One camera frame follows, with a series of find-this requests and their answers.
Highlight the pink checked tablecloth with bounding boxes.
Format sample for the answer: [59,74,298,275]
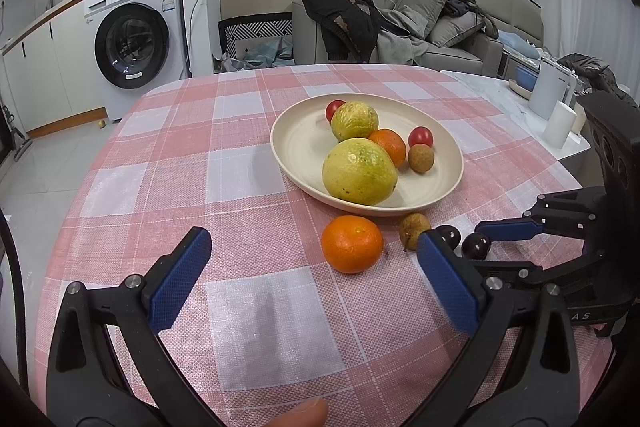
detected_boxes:
[42,64,618,427]

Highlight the dark purple cherry tomato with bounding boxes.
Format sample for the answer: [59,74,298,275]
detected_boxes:
[461,232,492,260]
[435,225,462,250]

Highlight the black jacket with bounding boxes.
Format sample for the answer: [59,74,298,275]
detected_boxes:
[300,0,383,64]

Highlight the dark clothes pile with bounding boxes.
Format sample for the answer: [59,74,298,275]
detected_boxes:
[445,0,498,38]

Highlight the white kettle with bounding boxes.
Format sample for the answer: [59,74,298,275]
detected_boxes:
[528,58,578,118]

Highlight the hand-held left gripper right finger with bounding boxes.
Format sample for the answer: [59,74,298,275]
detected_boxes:
[405,231,581,427]

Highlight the grey blanket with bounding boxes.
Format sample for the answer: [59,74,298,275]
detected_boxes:
[375,9,431,66]

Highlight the floor mop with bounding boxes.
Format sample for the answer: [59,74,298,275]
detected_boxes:
[0,104,33,162]

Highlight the grey sofa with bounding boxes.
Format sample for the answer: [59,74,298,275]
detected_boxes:
[291,0,545,80]

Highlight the dark puffer jacket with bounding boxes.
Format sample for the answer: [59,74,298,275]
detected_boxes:
[555,53,636,108]

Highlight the person's left hand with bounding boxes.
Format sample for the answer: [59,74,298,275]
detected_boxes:
[265,397,329,427]

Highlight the cream round plate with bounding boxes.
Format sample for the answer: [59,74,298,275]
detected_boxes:
[270,93,465,215]

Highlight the large grey pillow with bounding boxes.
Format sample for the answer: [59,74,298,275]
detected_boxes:
[395,0,447,40]

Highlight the white washing machine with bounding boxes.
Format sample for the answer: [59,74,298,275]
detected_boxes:
[82,0,190,122]

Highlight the large yellow guava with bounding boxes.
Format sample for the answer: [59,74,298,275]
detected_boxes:
[321,138,399,206]

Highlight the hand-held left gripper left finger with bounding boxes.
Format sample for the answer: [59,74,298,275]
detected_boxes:
[46,227,221,427]

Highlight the light blue cloth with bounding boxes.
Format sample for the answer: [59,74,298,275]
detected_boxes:
[497,31,541,58]

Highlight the grey piped pillow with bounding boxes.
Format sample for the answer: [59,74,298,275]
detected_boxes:
[427,12,486,48]

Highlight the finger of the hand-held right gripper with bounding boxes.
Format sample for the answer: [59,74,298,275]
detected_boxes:
[475,188,608,242]
[470,257,583,293]

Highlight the green speckled guava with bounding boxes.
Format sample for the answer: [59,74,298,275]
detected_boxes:
[330,101,380,144]

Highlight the black white patterned basket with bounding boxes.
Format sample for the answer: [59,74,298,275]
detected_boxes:
[218,13,293,72]

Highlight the bluish crumpled bags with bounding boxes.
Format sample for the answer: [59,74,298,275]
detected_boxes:
[215,38,296,72]

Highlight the blue container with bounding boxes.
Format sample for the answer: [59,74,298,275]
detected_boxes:
[509,66,540,98]

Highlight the white kitchen counter cabinets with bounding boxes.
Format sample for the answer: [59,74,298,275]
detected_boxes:
[0,2,108,138]

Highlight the brown longan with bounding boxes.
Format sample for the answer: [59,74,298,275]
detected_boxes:
[407,144,435,174]
[398,212,432,251]

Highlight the white paper roll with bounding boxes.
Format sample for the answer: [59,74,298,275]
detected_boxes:
[542,100,578,150]

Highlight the orange mandarin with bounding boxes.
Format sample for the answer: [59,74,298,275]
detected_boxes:
[368,128,407,168]
[321,215,384,274]

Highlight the red cherry tomato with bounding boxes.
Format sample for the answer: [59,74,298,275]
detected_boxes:
[325,100,348,124]
[408,126,434,150]

